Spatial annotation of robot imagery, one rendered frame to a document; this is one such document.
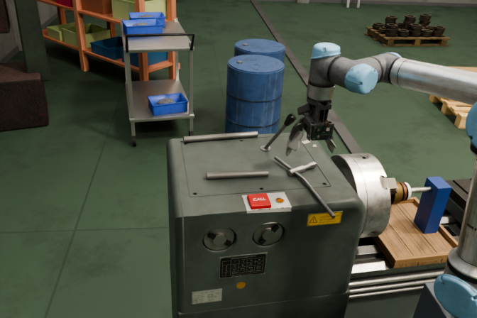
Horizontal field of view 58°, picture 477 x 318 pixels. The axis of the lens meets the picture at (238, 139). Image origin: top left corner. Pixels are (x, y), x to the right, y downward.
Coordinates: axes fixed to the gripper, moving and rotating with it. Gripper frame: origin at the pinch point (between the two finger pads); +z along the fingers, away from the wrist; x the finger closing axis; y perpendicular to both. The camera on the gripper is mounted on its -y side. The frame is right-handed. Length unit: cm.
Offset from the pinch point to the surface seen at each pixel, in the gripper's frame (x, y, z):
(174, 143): -40.0, -28.3, 9.0
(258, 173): -15.4, -2.2, 7.6
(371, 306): 40, -4, 81
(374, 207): 25.5, 3.0, 21.4
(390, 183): 33.8, -3.2, 16.3
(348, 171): 19.4, -7.9, 13.2
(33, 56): -155, -318, 66
